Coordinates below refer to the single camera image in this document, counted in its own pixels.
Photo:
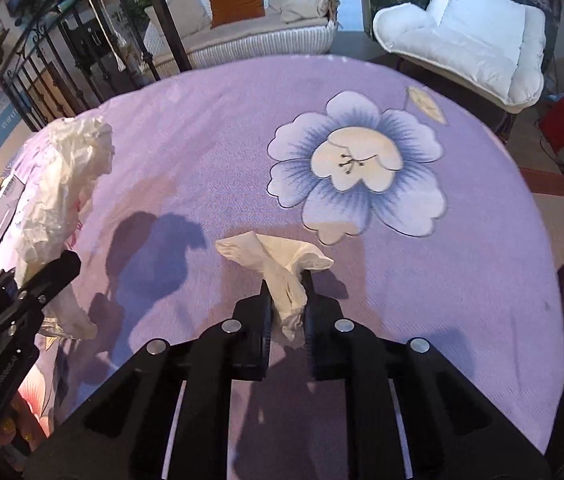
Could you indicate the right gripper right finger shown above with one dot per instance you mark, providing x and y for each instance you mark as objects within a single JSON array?
[{"x": 410, "y": 413}]

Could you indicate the white tissue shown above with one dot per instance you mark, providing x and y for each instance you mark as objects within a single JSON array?
[{"x": 280, "y": 263}]

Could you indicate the white wicker sofa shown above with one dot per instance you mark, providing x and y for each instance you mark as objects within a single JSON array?
[{"x": 288, "y": 27}]

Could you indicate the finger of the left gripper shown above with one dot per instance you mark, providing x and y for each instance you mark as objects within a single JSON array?
[{"x": 54, "y": 276}]

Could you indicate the black iron bed frame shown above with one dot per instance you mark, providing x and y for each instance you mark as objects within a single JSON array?
[{"x": 73, "y": 55}]

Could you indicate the white padded armchair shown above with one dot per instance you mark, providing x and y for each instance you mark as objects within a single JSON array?
[{"x": 494, "y": 48}]

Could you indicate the orange cushion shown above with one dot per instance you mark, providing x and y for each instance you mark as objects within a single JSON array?
[{"x": 231, "y": 11}]

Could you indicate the white red plastic bag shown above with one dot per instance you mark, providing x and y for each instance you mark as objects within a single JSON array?
[{"x": 60, "y": 167}]

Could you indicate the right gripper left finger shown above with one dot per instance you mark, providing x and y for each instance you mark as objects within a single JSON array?
[{"x": 165, "y": 413}]

